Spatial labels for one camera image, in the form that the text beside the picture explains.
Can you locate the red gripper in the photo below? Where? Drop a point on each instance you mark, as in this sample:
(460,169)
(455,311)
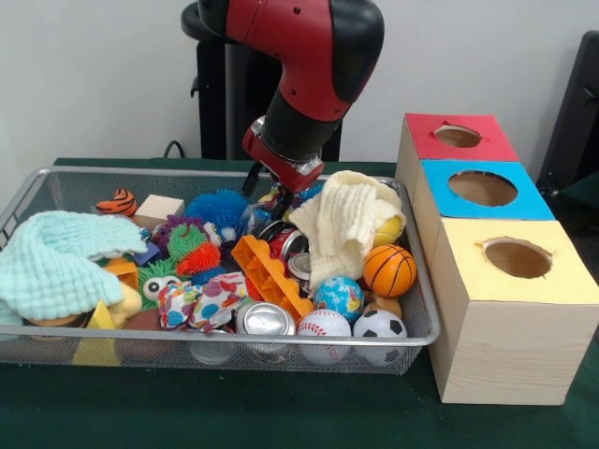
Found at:
(285,161)

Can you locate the cream waffle cloth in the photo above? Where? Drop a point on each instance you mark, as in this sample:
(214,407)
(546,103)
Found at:
(342,229)

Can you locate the mint green cloth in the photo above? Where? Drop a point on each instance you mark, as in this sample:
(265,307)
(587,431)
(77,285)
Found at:
(56,267)

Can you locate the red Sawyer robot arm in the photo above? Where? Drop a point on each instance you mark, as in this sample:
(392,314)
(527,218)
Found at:
(309,47)

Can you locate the shallow clear mesh bin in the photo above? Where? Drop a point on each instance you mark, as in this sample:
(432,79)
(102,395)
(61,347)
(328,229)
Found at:
(412,348)

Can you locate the wooden box with three holes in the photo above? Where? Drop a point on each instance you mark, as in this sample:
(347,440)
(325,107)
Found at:
(496,346)

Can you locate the colourful spotted plush toy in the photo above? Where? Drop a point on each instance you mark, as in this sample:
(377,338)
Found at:
(271,198)

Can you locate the blue spiky ball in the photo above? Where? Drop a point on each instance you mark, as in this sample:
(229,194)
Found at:
(217,210)

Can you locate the globe print ball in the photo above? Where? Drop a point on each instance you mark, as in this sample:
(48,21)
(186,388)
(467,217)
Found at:
(339,297)

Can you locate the colourful patterned cloth pouch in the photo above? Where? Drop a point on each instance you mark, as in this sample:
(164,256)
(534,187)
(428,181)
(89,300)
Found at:
(201,301)

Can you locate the small baseball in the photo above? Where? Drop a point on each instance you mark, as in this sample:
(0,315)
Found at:
(325,323)

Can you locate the small orange basketball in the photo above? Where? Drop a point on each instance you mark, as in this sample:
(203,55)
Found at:
(390,271)

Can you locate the green spiky toy with eyes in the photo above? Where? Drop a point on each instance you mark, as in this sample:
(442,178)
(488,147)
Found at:
(157,282)

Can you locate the small soccer ball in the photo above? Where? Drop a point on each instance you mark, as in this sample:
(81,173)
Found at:
(380,325)

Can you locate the dark green table cloth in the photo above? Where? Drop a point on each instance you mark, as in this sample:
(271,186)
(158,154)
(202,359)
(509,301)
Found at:
(234,412)

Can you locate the black chair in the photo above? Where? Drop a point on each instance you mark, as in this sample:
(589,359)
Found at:
(576,122)

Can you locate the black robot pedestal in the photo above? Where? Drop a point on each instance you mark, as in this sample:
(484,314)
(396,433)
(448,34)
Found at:
(211,112)

